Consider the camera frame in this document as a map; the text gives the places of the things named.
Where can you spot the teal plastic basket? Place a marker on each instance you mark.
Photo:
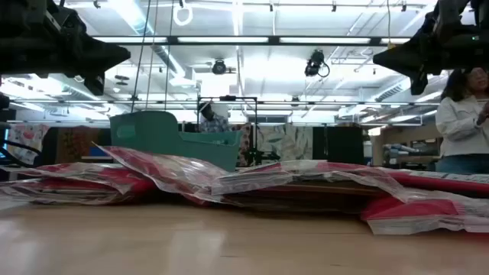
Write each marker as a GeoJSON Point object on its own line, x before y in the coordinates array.
{"type": "Point", "coordinates": [153, 133]}

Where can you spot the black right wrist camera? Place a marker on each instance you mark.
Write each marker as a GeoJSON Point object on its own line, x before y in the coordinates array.
{"type": "Point", "coordinates": [447, 13]}

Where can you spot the red popcorn bag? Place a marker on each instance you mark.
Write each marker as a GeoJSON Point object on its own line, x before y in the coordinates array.
{"type": "Point", "coordinates": [164, 172]}
{"type": "Point", "coordinates": [439, 183]}
{"type": "Point", "coordinates": [298, 179]}
{"type": "Point", "coordinates": [76, 183]}
{"type": "Point", "coordinates": [412, 214]}

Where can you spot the wooden workbench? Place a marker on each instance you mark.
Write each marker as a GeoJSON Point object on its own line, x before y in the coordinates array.
{"type": "Point", "coordinates": [405, 133]}

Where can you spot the person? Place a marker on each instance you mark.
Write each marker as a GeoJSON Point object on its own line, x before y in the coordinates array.
{"type": "Point", "coordinates": [214, 122]}
{"type": "Point", "coordinates": [458, 122]}

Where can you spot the black cabinet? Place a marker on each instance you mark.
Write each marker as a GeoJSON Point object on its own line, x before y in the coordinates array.
{"type": "Point", "coordinates": [338, 145]}

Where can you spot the black crossbar with light panels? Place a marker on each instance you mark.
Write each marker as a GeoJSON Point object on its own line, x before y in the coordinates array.
{"type": "Point", "coordinates": [172, 39]}

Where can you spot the floral patterned cloth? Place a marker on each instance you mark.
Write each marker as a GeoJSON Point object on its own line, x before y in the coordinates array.
{"type": "Point", "coordinates": [26, 141]}

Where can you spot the brown patterned cloth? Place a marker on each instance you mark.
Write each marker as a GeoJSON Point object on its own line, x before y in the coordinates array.
{"type": "Point", "coordinates": [74, 145]}

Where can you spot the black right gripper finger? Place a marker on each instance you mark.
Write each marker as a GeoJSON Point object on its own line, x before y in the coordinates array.
{"type": "Point", "coordinates": [409, 65]}
{"type": "Point", "coordinates": [405, 49]}

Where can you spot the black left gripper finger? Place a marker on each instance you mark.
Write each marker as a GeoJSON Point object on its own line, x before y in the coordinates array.
{"type": "Point", "coordinates": [95, 65]}
{"type": "Point", "coordinates": [99, 49]}

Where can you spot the leaf patterned panel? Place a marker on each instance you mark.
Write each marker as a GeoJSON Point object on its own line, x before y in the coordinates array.
{"type": "Point", "coordinates": [286, 143]}

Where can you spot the round black camera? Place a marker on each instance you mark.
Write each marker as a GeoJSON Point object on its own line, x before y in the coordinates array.
{"type": "Point", "coordinates": [219, 67]}

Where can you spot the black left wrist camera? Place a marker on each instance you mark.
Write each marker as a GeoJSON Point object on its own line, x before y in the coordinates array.
{"type": "Point", "coordinates": [38, 15]}

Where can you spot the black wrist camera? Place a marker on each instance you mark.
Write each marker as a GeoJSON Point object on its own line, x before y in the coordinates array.
{"type": "Point", "coordinates": [38, 15]}
{"type": "Point", "coordinates": [447, 13]}

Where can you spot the black metal stand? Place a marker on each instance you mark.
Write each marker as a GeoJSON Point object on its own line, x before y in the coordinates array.
{"type": "Point", "coordinates": [255, 133]}

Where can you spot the thin horizontal metal bar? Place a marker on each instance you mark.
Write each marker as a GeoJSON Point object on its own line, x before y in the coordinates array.
{"type": "Point", "coordinates": [344, 103]}

